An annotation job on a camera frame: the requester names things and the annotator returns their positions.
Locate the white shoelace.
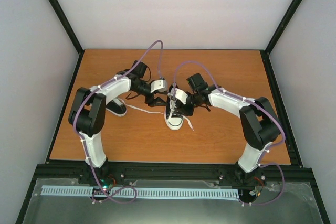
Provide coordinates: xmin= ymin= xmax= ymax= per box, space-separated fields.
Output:
xmin=166 ymin=98 xmax=196 ymax=133

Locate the black canvas sneaker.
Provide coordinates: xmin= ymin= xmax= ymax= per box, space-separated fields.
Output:
xmin=106 ymin=98 xmax=127 ymax=117
xmin=164 ymin=85 xmax=183 ymax=131

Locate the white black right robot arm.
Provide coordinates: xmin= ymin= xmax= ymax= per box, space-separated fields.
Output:
xmin=169 ymin=73 xmax=285 ymax=174

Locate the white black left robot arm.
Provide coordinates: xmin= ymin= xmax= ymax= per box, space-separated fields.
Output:
xmin=68 ymin=61 xmax=168 ymax=184

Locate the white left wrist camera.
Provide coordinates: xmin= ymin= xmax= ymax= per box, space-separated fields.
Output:
xmin=150 ymin=78 xmax=168 ymax=93

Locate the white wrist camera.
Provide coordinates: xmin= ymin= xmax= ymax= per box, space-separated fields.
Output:
xmin=169 ymin=88 xmax=188 ymax=104
xmin=150 ymin=78 xmax=168 ymax=93

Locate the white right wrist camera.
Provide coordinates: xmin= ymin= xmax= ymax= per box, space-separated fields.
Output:
xmin=169 ymin=88 xmax=188 ymax=104

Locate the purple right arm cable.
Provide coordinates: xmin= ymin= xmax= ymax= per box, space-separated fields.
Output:
xmin=172 ymin=61 xmax=286 ymax=207

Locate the black aluminium frame rail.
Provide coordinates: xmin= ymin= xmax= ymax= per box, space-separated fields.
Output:
xmin=34 ymin=163 xmax=314 ymax=183

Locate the light blue slotted cable duct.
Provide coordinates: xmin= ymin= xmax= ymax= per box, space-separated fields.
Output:
xmin=40 ymin=185 xmax=239 ymax=200

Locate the black left corner frame post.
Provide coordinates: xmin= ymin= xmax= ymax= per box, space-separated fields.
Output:
xmin=33 ymin=0 xmax=85 ymax=54

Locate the black corner frame post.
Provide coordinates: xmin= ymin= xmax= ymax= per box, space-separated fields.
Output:
xmin=265 ymin=0 xmax=303 ymax=56
xmin=33 ymin=0 xmax=85 ymax=54

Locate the black right corner frame post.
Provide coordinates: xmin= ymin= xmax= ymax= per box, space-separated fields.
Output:
xmin=265 ymin=0 xmax=303 ymax=56

